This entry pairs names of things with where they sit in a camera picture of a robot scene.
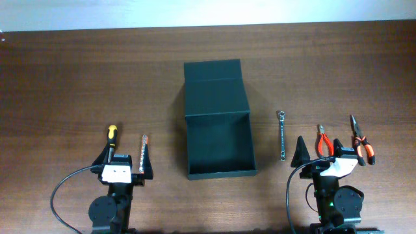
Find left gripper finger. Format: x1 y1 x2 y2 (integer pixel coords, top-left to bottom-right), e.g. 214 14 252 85
91 143 110 166
142 144 153 180

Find red diagonal cutting pliers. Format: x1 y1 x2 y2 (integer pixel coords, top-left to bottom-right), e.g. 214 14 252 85
317 125 334 158

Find orange black long-nose pliers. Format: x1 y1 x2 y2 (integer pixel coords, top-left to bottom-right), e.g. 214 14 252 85
350 115 376 166

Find yellow black screwdriver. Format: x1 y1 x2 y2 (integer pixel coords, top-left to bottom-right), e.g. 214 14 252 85
107 124 118 163

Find silver ring wrench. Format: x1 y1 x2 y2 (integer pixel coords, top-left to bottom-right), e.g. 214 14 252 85
277 110 285 161

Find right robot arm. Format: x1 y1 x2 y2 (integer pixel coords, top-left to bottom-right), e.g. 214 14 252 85
289 136 364 234

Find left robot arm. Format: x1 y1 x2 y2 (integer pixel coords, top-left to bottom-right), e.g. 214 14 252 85
88 142 153 233

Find dark green open box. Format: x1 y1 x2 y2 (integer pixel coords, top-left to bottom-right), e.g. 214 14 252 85
184 59 257 180

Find left black cable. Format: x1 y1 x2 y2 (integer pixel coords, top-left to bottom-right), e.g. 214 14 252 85
49 164 102 234

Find black cable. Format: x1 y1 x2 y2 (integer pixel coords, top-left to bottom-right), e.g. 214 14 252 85
285 157 336 234
49 164 102 234

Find right black cable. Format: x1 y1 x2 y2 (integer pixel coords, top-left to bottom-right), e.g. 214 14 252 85
285 157 336 234

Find orange socket rail strip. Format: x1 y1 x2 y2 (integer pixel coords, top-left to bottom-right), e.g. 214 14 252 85
138 135 148 174

